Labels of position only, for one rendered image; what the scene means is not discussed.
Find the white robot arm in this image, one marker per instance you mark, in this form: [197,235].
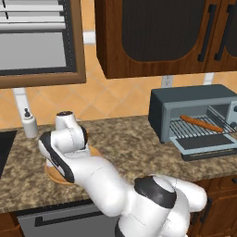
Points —
[102,179]

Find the metal toaster oven rack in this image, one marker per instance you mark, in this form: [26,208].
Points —
[185,128]

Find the grey toaster oven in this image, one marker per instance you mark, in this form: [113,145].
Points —
[188,94]

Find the grey toaster oven door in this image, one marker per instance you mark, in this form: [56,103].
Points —
[205,143]

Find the wide dark wood cupboard door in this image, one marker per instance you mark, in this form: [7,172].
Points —
[160,31]

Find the dark toaster oven knob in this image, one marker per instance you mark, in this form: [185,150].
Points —
[235,108]
[234,125]

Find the narrow dark wood cupboard door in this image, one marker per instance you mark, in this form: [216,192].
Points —
[228,34]

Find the brown lower cupboard door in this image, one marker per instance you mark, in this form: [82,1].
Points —
[220,213]

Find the round wooden plate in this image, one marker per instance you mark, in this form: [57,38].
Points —
[54,176]

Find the white soap dispenser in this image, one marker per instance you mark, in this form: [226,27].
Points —
[30,126]

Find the brown framed window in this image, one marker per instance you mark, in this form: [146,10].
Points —
[34,46]

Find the black sink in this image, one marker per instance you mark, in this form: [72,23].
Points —
[5,148]

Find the grey dishwasher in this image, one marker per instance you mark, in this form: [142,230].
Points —
[68,228]

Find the brown drawer front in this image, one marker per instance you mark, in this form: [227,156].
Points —
[223,183]

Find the brown lower cupboard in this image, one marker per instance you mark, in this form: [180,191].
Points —
[9,225]

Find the white wall outlet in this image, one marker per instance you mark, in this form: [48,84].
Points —
[208,78]
[167,81]

